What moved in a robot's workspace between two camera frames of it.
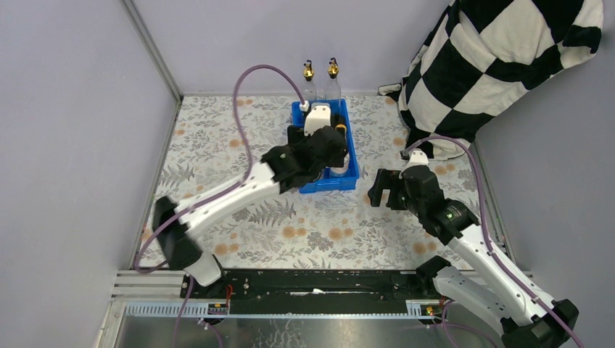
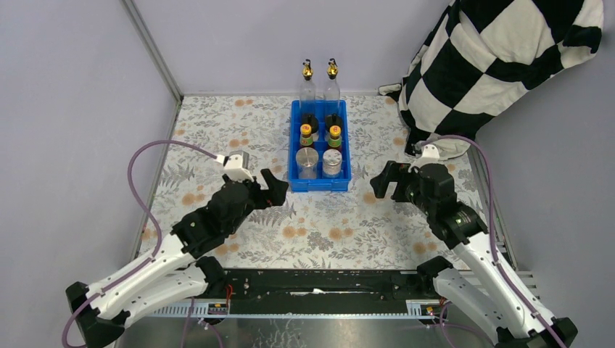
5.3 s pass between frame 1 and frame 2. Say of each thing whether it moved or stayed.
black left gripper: moved
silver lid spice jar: moved
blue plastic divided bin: moved
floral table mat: stayed
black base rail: stayed
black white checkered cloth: stayed
